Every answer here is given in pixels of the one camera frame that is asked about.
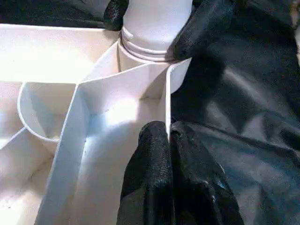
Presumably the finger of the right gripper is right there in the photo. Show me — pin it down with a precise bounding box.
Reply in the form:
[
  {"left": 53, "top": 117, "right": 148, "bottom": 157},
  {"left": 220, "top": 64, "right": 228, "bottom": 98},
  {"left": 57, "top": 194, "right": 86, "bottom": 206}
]
[
  {"left": 173, "top": 0, "right": 237, "bottom": 61},
  {"left": 103, "top": 0, "right": 130, "bottom": 31}
]

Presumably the white plastic table leg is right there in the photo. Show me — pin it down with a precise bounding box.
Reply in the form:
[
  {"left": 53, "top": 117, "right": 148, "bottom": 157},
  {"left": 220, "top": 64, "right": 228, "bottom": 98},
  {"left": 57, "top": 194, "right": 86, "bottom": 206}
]
[{"left": 120, "top": 0, "right": 194, "bottom": 63}]

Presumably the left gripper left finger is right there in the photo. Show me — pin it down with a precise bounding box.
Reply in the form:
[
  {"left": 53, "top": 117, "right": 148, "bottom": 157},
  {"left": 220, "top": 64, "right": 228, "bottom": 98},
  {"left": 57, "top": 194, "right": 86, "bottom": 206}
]
[{"left": 116, "top": 121, "right": 175, "bottom": 225}]

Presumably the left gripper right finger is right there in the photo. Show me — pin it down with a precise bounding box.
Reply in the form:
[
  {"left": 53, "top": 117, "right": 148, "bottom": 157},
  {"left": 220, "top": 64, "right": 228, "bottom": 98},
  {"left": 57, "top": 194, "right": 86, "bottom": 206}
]
[{"left": 170, "top": 121, "right": 245, "bottom": 225}]

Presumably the black plastic mat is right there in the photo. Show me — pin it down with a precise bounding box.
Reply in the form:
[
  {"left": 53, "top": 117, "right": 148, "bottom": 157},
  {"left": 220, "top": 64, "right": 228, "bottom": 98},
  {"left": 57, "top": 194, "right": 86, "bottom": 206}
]
[{"left": 0, "top": 0, "right": 300, "bottom": 225}]

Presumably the white plastic table top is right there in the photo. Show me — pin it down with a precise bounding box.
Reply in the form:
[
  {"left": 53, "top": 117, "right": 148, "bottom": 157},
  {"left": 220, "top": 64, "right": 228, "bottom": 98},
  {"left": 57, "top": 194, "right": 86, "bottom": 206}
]
[{"left": 0, "top": 23, "right": 193, "bottom": 225}]

